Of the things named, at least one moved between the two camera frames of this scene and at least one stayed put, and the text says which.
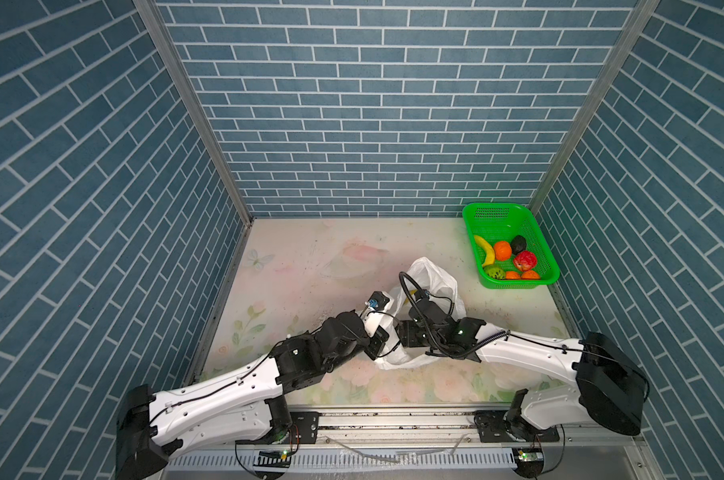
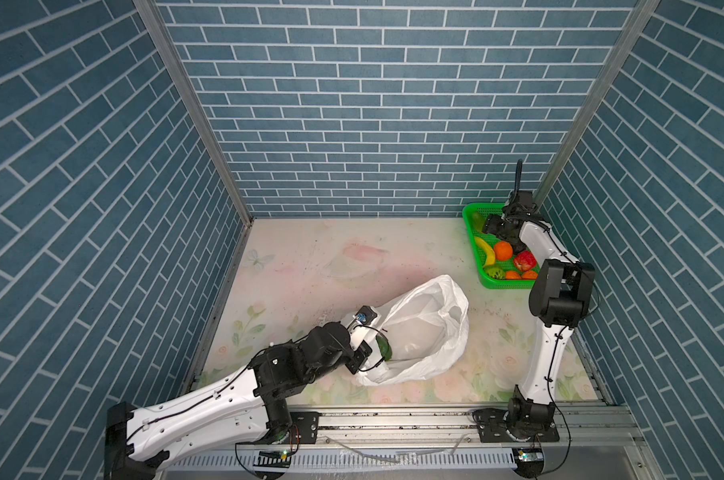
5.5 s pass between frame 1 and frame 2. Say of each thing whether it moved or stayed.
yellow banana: stayed
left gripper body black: moved
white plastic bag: moved
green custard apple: stayed
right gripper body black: moved
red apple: stayed
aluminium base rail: stayed
